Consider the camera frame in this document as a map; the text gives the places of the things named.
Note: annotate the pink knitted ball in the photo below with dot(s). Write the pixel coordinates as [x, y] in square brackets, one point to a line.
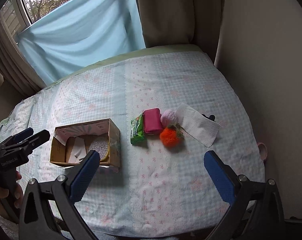
[169, 118]

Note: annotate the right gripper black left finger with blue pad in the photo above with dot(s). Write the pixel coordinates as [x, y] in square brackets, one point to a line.
[36, 217]

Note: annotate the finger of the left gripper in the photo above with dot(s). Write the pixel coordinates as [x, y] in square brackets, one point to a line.
[28, 145]
[17, 138]

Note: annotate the black hair scrunchie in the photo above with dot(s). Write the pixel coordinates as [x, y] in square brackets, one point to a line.
[210, 117]

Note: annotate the brown left curtain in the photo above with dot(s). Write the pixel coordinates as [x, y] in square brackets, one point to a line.
[14, 66]

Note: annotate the brown right curtain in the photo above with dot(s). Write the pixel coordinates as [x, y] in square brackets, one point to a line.
[167, 22]

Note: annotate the orange fluffy pompom strawberry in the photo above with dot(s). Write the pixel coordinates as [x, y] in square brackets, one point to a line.
[171, 137]

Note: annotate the magenta pouch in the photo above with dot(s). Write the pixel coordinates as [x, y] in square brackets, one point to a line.
[152, 121]

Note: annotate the silver glitter round pad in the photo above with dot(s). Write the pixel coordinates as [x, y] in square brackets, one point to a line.
[100, 145]

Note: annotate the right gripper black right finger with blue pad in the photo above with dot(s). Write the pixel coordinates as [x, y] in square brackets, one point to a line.
[255, 209]

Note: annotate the cardboard box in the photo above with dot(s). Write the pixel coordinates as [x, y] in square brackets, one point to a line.
[88, 131]

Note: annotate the patterned blue bed quilt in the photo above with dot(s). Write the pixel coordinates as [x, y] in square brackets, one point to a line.
[156, 192]

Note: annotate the green tissue packet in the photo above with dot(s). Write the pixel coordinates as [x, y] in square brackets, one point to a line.
[137, 134]

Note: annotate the light blue hanging cloth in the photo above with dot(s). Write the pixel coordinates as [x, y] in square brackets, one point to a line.
[80, 33]

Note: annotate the white paper towel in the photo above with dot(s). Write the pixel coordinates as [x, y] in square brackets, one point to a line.
[196, 125]

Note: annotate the brown curtain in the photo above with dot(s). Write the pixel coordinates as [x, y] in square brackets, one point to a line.
[167, 22]
[14, 66]

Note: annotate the person's left hand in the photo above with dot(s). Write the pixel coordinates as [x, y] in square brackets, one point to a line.
[18, 196]

